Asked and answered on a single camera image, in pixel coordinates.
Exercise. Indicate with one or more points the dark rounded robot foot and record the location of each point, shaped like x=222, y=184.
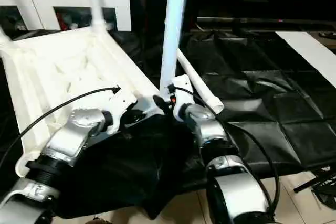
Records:
x=98, y=220

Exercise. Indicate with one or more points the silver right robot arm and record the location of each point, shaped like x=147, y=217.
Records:
x=210, y=127

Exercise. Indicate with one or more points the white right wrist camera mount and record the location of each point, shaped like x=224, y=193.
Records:
x=182, y=90

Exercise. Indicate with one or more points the black tripod leg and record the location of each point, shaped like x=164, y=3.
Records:
x=312, y=182

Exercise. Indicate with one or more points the white plastic table top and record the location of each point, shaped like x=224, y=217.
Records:
x=65, y=58

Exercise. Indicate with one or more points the white flat board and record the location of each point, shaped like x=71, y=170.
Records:
x=309, y=53

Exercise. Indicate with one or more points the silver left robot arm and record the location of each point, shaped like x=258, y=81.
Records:
x=73, y=132

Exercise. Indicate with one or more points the black mat cloth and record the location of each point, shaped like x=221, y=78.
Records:
x=262, y=103

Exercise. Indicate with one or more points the red carton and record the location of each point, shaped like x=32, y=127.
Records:
x=63, y=23

